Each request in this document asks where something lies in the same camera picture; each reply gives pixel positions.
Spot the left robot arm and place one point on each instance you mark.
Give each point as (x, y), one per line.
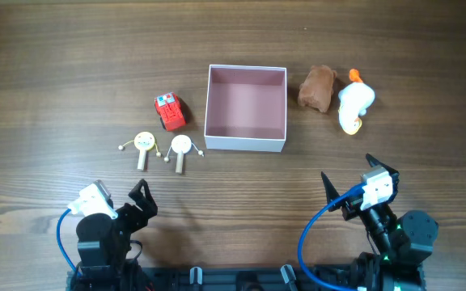
(104, 239)

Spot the yellow face rattle drum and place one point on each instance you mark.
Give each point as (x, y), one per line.
(144, 142)

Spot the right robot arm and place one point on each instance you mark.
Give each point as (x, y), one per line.
(400, 244)

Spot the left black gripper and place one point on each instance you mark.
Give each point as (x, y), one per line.
(139, 221)

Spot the white box with pink interior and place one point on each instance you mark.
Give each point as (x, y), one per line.
(246, 108)

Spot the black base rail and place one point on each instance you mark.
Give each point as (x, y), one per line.
(172, 279)

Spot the white plush duck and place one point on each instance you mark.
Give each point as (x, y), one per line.
(355, 99)

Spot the red toy truck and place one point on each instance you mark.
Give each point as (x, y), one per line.
(169, 109)

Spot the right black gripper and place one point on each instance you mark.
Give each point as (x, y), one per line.
(350, 209)

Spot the pink face rattle drum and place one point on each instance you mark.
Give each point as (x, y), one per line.
(180, 146)

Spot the brown plush toy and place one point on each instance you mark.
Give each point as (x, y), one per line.
(317, 89)

